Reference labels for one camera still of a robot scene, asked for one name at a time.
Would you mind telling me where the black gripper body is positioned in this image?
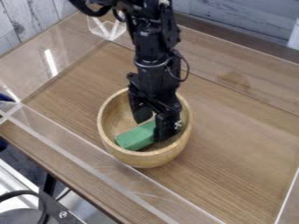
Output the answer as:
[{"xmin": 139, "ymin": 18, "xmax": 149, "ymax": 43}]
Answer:
[{"xmin": 126, "ymin": 59, "xmax": 183, "ymax": 117}]

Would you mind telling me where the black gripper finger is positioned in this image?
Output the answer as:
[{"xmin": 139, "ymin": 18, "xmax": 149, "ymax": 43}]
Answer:
[
  {"xmin": 129, "ymin": 94, "xmax": 154, "ymax": 123},
  {"xmin": 154, "ymin": 113, "xmax": 183, "ymax": 142}
]

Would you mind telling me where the brown wooden bowl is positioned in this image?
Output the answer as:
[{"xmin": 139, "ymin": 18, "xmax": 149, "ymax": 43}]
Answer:
[{"xmin": 98, "ymin": 88, "xmax": 193, "ymax": 168}]

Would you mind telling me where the green rectangular block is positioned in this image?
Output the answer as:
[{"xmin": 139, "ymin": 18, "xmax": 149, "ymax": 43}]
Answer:
[{"xmin": 115, "ymin": 121, "xmax": 155, "ymax": 151}]

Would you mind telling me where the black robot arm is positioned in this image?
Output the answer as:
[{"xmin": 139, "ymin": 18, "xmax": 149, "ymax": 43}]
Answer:
[{"xmin": 70, "ymin": 0, "xmax": 183, "ymax": 141}]

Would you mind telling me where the blue object at edge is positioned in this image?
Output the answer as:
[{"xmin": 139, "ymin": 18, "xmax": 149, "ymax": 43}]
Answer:
[{"xmin": 0, "ymin": 93, "xmax": 15, "ymax": 102}]

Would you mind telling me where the black table leg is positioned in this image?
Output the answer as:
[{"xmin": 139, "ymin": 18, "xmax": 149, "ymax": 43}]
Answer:
[{"xmin": 43, "ymin": 174, "xmax": 58, "ymax": 196}]

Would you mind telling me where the clear acrylic corner bracket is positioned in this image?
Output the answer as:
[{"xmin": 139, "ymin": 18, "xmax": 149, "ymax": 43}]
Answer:
[{"xmin": 87, "ymin": 12, "xmax": 127, "ymax": 41}]

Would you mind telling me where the clear acrylic front wall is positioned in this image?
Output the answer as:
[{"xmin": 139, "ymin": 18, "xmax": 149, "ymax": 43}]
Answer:
[{"xmin": 0, "ymin": 101, "xmax": 225, "ymax": 224}]

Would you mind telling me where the clear acrylic wall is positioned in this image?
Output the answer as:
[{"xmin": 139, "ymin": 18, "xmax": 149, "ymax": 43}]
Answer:
[
  {"xmin": 0, "ymin": 101, "xmax": 225, "ymax": 224},
  {"xmin": 0, "ymin": 12, "xmax": 105, "ymax": 102},
  {"xmin": 175, "ymin": 12, "xmax": 299, "ymax": 116}
]

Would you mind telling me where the clear acrylic back wall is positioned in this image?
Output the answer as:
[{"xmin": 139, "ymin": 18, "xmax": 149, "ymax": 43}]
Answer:
[{"xmin": 175, "ymin": 12, "xmax": 299, "ymax": 116}]

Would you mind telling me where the clear acrylic left wall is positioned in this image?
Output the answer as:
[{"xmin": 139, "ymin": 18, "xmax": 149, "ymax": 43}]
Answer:
[{"xmin": 0, "ymin": 12, "xmax": 105, "ymax": 102}]

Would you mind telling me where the metal bracket with screw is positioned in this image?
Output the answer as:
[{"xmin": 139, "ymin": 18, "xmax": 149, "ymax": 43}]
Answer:
[{"xmin": 39, "ymin": 192, "xmax": 87, "ymax": 224}]

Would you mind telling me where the black cable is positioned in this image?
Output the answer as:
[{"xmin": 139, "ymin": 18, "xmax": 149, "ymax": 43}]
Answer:
[{"xmin": 0, "ymin": 190, "xmax": 53, "ymax": 224}]

